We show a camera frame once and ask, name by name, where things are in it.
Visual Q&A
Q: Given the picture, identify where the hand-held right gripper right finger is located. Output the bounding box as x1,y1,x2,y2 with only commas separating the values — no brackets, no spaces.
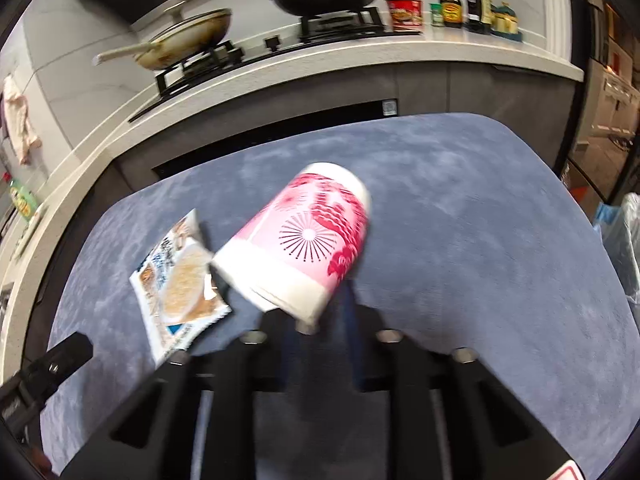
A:
342,280,581,480

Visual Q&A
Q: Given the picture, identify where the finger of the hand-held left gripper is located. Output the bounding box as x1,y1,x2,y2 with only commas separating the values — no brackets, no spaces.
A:
27,332,95,393

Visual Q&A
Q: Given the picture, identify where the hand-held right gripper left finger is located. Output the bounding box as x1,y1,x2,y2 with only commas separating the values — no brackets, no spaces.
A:
57,305,302,480

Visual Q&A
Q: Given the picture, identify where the pink patterned paper cup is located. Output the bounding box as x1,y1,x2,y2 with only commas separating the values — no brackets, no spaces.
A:
210,162,372,336

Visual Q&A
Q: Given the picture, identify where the bin with white liner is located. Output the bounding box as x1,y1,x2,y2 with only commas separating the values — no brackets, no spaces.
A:
602,192,640,306

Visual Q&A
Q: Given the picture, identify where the white blue snack packet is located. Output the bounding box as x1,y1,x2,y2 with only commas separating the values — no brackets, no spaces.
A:
129,208,233,368

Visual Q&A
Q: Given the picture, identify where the blue grey table cloth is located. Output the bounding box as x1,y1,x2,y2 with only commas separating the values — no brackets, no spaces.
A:
37,112,633,480

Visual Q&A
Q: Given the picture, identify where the green dish soap bottle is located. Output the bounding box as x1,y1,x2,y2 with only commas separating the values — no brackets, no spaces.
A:
7,175,41,223

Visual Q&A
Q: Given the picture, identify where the black built-in appliance door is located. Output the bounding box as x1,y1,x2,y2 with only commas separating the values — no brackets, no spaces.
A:
150,99,401,181

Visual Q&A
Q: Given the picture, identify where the hanging pink white cloth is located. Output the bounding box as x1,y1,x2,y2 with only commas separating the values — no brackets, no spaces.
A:
1,74,43,167

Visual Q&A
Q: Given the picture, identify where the blue plastic bag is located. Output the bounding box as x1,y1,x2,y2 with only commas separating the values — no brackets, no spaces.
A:
592,202,626,226

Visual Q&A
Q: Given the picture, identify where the black gas stove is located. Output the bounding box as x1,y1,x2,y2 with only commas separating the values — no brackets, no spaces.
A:
127,6,436,123

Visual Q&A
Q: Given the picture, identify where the red instant noodle cup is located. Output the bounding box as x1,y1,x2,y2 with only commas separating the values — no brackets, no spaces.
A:
385,0,425,32

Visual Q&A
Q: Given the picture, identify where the beige frying pan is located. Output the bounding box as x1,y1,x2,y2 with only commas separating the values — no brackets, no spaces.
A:
92,8,233,72

